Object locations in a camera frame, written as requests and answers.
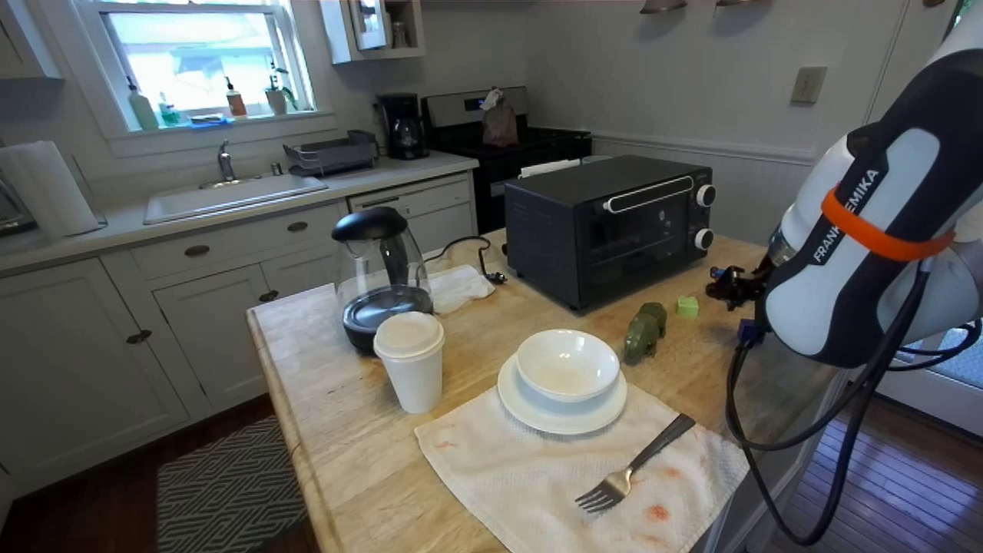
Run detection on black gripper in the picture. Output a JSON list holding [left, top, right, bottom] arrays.
[[732, 255, 774, 317]]

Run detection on green plush toy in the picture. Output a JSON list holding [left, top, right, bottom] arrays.
[[621, 297, 671, 369]]

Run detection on black toaster oven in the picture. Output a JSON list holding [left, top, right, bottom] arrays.
[[501, 152, 718, 317]]

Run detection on white bowl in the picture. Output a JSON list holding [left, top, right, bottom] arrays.
[[510, 327, 625, 419]]

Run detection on white glass door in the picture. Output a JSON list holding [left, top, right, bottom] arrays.
[[873, 317, 983, 438]]

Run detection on metal fork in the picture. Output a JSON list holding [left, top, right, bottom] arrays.
[[575, 413, 696, 516]]

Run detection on white plate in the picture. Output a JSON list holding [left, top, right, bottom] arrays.
[[494, 349, 629, 438]]

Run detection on white paper napkin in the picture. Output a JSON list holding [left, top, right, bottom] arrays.
[[421, 260, 499, 317]]

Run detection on brown paper bag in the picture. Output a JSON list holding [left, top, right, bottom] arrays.
[[479, 87, 522, 152]]

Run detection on white stained cloth towel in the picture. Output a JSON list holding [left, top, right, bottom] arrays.
[[413, 380, 756, 553]]

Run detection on black kitchen stove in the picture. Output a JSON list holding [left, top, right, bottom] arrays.
[[421, 87, 597, 237]]

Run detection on white paper cup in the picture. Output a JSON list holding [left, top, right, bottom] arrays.
[[369, 308, 449, 419]]

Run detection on glass kettle with black lid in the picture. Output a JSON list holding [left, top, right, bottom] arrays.
[[328, 206, 437, 358]]

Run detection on black coffee maker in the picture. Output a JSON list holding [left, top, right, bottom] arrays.
[[373, 92, 430, 164]]

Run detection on white wooden-top kitchen island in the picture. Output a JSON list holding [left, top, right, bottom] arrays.
[[243, 228, 855, 553]]

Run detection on grey dish rack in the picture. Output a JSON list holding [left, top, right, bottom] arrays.
[[279, 129, 382, 179]]

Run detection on small potted plant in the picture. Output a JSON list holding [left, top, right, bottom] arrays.
[[261, 60, 301, 116]]

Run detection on white kitchen sink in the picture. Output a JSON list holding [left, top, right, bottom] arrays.
[[140, 171, 331, 228]]

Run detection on metal faucet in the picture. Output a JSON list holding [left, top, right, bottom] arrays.
[[213, 139, 243, 186]]

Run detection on orange bottle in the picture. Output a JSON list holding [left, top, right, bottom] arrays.
[[224, 74, 249, 121]]

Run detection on grey patterned rug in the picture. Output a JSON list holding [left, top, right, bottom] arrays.
[[153, 413, 310, 553]]

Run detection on blue sponge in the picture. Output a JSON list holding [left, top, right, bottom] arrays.
[[182, 111, 233, 131]]

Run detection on kitchen window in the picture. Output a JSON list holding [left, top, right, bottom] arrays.
[[72, 0, 320, 142]]

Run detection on green soap bottle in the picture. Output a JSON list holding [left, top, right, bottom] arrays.
[[126, 84, 159, 131]]

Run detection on white counter base cabinets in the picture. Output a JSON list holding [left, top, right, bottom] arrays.
[[0, 152, 486, 503]]

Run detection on white paper towel roll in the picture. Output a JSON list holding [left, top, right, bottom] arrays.
[[0, 139, 101, 239]]

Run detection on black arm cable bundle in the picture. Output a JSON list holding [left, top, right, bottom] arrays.
[[721, 259, 983, 546]]

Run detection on wall light switch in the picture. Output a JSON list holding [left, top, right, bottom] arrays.
[[790, 64, 831, 106]]

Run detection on black kettle cord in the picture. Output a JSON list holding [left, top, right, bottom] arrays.
[[427, 233, 514, 293]]

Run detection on white wall cabinet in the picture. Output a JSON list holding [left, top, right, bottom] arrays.
[[316, 0, 424, 68]]

